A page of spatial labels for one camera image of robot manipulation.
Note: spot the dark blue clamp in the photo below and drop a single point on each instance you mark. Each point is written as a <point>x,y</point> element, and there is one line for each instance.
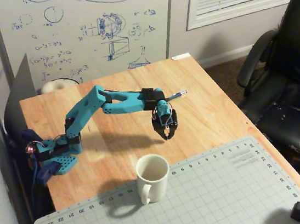
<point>31,136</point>
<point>47,173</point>

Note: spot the white round spool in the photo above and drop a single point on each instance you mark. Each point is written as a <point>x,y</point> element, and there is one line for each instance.
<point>52,86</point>

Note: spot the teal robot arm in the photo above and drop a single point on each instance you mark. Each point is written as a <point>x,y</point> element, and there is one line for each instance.
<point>83,112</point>

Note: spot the white paper label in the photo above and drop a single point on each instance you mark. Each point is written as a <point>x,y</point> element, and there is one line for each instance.
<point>181,56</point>

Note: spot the grey cutting mat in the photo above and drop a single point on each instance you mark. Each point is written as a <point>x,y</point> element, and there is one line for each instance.
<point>206,206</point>

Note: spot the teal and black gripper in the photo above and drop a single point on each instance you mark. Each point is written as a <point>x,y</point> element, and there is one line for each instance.
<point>165,130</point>

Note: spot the dark grey panel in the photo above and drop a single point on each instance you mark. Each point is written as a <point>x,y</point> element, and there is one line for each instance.
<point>20,84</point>

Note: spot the blue pen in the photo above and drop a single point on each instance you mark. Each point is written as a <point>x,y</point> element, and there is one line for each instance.
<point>178,94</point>

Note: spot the whiteboard with blue drawings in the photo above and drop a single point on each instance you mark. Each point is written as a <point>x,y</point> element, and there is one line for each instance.
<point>90,56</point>

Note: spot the black office chair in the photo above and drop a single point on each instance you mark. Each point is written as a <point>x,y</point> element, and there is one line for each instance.
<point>289,99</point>

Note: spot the white ceramic mug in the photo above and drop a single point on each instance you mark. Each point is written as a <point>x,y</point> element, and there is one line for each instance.
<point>154,183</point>

